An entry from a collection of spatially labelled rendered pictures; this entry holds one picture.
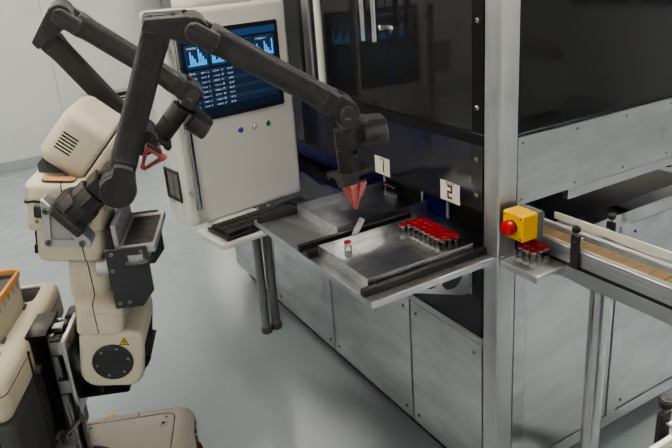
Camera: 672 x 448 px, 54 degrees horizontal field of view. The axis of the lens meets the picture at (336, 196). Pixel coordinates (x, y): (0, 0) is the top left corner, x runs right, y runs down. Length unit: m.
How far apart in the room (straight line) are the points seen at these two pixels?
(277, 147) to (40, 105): 4.56
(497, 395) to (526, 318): 0.24
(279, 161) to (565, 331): 1.19
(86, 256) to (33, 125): 5.17
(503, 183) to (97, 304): 1.08
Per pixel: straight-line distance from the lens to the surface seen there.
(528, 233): 1.73
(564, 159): 1.91
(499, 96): 1.68
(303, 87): 1.47
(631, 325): 2.44
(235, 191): 2.46
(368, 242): 1.93
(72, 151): 1.65
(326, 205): 2.23
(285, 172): 2.57
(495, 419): 2.11
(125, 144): 1.47
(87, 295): 1.81
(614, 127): 2.04
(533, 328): 2.05
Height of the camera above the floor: 1.67
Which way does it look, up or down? 20 degrees down
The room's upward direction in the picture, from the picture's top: 4 degrees counter-clockwise
